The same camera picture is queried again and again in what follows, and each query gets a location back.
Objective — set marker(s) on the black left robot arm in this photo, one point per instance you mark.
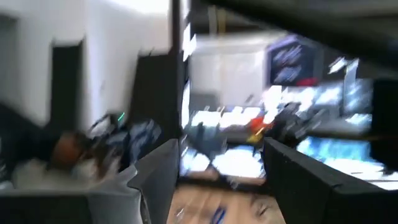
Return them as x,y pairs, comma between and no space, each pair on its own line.
143,137

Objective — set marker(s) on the person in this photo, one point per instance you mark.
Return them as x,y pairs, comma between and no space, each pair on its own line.
66,152

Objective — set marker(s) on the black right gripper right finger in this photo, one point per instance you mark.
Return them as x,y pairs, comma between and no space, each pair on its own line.
311,202

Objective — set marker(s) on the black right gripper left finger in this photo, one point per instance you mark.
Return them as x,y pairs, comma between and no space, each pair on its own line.
155,193

